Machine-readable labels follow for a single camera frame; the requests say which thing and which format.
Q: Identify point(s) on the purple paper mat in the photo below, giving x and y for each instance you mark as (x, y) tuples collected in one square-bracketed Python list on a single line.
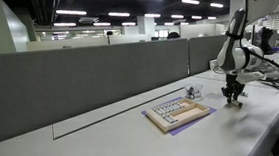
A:
[(202, 116)]

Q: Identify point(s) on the long grey desk partition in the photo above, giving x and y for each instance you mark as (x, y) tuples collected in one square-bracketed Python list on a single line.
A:
[(80, 86)]

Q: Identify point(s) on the white vial black cap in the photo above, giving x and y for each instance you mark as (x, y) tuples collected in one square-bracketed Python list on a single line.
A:
[(193, 96), (195, 91)]

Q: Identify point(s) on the wooden compartment tray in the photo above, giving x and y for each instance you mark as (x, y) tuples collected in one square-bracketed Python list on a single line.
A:
[(182, 118)]

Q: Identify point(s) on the white low office partition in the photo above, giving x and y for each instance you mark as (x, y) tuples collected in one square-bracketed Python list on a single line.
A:
[(76, 43)]

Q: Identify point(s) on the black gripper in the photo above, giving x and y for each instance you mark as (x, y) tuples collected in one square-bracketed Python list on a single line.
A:
[(233, 88)]

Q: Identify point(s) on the small white bottle dark cap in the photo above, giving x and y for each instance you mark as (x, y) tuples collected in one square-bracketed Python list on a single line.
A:
[(244, 94)]

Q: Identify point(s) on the ceiling air conditioner unit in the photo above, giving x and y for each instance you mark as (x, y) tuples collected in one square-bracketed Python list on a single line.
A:
[(88, 20)]

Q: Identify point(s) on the short grey desk partition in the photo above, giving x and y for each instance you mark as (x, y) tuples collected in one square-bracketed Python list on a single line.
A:
[(204, 53)]

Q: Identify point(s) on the black chair headrest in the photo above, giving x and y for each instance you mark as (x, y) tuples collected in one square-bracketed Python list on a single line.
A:
[(173, 35)]

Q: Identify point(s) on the small white vial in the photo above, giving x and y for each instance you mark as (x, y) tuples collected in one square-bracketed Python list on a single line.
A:
[(170, 107), (169, 120), (162, 110), (173, 118), (177, 105), (166, 109), (174, 106), (158, 111)]

